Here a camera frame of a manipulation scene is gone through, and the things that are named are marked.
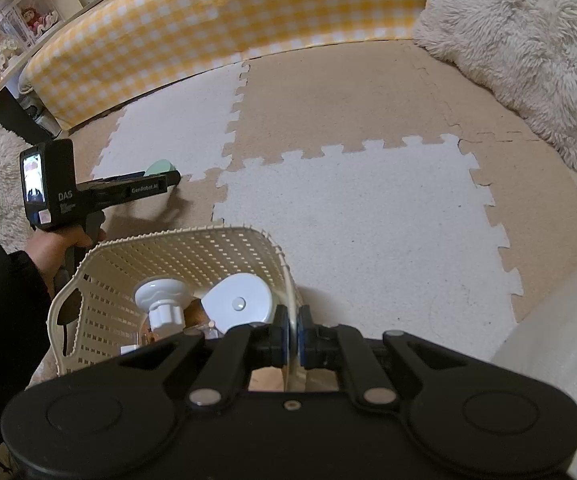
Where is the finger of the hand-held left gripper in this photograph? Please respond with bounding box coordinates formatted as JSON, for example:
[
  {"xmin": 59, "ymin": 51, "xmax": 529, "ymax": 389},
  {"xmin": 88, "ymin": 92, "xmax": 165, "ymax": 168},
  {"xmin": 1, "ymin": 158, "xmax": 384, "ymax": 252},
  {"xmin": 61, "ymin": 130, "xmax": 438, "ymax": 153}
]
[{"xmin": 93, "ymin": 170, "xmax": 182, "ymax": 192}]

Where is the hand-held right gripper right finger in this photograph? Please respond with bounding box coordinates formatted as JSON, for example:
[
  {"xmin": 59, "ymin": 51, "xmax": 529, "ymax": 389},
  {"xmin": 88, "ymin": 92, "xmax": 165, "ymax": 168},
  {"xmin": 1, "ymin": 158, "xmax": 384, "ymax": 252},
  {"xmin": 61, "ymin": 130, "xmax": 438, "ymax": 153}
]
[{"xmin": 297, "ymin": 307, "xmax": 469, "ymax": 410}]

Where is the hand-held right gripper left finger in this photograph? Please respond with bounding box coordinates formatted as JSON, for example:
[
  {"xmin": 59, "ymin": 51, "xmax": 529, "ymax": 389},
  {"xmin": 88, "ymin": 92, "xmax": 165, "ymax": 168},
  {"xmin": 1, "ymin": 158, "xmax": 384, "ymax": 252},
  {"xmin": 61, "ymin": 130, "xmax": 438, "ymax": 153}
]
[{"xmin": 118, "ymin": 306, "xmax": 289, "ymax": 410}]

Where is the green round lid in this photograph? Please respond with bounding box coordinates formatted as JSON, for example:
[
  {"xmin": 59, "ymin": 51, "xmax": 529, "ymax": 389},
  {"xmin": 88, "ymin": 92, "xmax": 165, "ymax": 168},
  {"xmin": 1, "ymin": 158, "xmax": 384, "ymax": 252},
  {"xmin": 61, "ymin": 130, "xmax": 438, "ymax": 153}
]
[{"xmin": 144, "ymin": 159, "xmax": 177, "ymax": 177}]

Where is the white round tape measure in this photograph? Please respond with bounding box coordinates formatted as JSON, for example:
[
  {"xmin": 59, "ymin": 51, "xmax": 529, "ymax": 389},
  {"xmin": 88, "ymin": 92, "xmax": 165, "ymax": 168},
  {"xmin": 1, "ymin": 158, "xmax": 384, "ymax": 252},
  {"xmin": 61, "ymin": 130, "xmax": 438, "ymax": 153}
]
[{"xmin": 201, "ymin": 272, "xmax": 275, "ymax": 336}]

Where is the cream plastic basket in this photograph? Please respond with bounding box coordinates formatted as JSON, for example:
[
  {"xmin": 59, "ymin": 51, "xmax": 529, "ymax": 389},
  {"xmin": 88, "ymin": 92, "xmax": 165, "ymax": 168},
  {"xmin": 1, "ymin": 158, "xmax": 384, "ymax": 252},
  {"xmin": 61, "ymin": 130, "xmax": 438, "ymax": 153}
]
[{"xmin": 47, "ymin": 226, "xmax": 303, "ymax": 392}]

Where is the white suction knob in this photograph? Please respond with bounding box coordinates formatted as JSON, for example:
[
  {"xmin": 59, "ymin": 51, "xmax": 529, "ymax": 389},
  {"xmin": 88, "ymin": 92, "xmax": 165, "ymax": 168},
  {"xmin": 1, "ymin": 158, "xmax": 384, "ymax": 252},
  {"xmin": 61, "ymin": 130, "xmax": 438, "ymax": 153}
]
[{"xmin": 134, "ymin": 276, "xmax": 194, "ymax": 333}]

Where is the person's left forearm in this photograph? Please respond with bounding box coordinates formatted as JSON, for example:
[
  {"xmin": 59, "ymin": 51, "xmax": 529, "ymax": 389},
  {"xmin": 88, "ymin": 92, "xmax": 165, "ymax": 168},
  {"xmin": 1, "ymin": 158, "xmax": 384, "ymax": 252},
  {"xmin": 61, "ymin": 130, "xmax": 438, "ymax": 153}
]
[{"xmin": 0, "ymin": 237, "xmax": 59, "ymax": 480}]

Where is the person's left hand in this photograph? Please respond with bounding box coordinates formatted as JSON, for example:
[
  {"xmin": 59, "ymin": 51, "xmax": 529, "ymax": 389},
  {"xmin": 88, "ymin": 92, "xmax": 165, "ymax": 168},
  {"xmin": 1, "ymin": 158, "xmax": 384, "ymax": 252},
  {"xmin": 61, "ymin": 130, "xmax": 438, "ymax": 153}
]
[{"xmin": 24, "ymin": 227, "xmax": 107, "ymax": 292}]

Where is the beige foam mat tile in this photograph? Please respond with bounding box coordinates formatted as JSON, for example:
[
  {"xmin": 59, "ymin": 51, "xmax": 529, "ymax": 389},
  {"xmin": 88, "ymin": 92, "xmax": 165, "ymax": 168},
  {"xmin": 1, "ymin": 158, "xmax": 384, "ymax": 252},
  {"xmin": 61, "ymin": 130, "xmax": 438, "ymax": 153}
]
[
  {"xmin": 66, "ymin": 125, "xmax": 230, "ymax": 252},
  {"xmin": 456, "ymin": 125, "xmax": 577, "ymax": 324},
  {"xmin": 221, "ymin": 40, "xmax": 475, "ymax": 167}
]

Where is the white foam mat tile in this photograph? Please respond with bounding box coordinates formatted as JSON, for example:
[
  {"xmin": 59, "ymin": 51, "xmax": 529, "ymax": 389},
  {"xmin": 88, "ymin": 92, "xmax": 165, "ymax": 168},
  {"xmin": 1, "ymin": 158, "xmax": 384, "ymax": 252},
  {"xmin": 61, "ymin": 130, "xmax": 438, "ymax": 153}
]
[
  {"xmin": 91, "ymin": 62, "xmax": 250, "ymax": 184},
  {"xmin": 212, "ymin": 132, "xmax": 525, "ymax": 362}
]

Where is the clear case with red-haired doll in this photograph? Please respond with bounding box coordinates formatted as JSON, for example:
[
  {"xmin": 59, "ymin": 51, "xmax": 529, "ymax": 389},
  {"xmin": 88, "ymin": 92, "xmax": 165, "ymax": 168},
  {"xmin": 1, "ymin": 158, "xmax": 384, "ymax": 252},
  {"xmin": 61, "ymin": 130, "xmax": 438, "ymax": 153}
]
[{"xmin": 6, "ymin": 0, "xmax": 65, "ymax": 47}]

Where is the yellow checkered mattress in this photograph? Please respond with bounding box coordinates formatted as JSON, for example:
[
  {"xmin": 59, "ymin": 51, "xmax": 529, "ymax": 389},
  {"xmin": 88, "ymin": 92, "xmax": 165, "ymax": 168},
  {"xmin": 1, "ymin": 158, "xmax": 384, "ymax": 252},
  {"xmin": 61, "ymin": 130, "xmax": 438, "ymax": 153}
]
[{"xmin": 18, "ymin": 0, "xmax": 442, "ymax": 133}]

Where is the black and white printed cloth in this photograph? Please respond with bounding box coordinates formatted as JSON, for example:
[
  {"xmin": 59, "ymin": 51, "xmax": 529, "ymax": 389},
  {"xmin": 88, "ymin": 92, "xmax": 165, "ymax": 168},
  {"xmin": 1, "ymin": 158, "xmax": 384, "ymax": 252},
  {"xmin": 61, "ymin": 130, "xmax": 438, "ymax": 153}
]
[{"xmin": 0, "ymin": 442, "xmax": 25, "ymax": 480}]

